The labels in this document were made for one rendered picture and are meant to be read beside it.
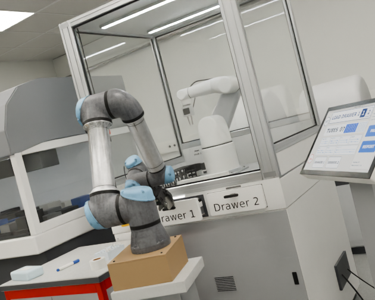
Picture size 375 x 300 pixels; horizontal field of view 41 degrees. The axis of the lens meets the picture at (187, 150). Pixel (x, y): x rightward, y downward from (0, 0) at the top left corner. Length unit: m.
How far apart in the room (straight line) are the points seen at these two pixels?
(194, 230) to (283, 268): 0.48
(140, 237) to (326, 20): 4.08
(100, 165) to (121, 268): 0.39
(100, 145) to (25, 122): 1.09
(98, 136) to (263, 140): 0.77
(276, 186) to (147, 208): 0.73
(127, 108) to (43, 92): 1.24
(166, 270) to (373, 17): 4.08
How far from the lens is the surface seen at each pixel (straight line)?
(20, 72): 7.45
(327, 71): 5.51
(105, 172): 1.92
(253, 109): 2.30
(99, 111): 1.98
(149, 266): 1.79
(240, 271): 2.52
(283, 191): 2.33
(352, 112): 1.99
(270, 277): 2.47
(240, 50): 2.32
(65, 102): 3.25
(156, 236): 1.83
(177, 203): 2.47
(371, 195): 1.92
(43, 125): 3.06
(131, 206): 1.82
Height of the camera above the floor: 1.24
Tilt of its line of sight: 2 degrees down
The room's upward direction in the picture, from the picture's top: 14 degrees counter-clockwise
